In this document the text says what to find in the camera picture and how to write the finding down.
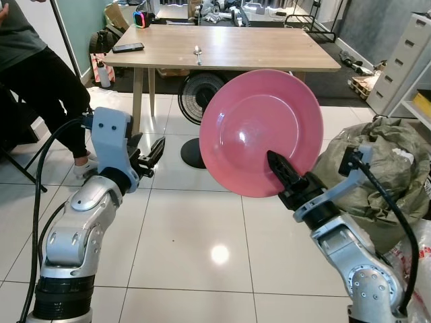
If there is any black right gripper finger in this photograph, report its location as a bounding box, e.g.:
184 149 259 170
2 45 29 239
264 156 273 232
267 150 297 192

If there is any pink round plate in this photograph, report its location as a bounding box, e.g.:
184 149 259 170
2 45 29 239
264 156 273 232
199 69 324 198

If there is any black standing fan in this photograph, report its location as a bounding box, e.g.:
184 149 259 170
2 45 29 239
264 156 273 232
178 71 226 169

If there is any green woven sack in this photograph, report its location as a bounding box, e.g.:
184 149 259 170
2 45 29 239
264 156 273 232
311 118 431 253

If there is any white bottle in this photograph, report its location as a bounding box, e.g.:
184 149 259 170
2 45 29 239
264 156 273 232
96 59 112 89

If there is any black phone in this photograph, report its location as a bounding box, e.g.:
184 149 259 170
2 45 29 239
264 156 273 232
112 42 145 54

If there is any yellow box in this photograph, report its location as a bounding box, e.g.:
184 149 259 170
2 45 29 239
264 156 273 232
412 92 431 122

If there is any white shelf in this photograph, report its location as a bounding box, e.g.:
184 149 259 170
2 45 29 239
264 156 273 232
397 87 431 132

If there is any black folding chair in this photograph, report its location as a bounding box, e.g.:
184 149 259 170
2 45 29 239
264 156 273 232
0 145 48 194

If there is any wooden pallet pile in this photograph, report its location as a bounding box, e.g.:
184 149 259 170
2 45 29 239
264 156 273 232
347 57 378 102

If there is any black bag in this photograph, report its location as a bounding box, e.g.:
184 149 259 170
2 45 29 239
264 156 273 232
90 30 115 56

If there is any light wooden table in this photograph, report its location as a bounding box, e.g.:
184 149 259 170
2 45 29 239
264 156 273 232
102 25 342 139

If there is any seated person in black trousers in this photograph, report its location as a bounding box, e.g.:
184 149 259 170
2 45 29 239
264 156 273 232
0 0 98 179

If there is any clear plastic bag red print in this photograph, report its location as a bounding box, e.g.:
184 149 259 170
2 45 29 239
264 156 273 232
384 222 431 323

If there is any brown cardboard box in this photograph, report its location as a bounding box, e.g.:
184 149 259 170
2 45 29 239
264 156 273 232
104 2 132 31

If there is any black slanted pole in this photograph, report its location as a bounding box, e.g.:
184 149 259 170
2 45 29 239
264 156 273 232
48 0 85 78

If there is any white drawer cabinet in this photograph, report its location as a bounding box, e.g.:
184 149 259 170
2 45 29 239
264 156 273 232
366 13 431 118

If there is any black metal rack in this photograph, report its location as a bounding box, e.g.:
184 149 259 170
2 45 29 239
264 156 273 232
283 0 347 44

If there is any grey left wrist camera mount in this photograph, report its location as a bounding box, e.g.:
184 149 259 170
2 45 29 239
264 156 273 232
91 106 142 179

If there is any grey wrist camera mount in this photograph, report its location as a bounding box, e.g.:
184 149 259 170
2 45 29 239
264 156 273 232
91 106 142 179
306 145 374 219

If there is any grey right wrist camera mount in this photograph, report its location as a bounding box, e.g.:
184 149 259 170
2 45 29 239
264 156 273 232
306 145 374 219

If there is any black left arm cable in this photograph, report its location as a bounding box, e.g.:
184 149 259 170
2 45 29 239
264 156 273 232
19 116 95 323

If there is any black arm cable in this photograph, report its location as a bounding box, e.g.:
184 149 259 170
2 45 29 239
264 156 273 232
350 156 420 317
19 116 95 323

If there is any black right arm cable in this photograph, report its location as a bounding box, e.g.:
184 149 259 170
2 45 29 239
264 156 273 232
350 156 420 317

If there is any black speaker with coloured ring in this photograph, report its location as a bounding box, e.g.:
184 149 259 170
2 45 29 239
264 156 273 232
133 10 149 29

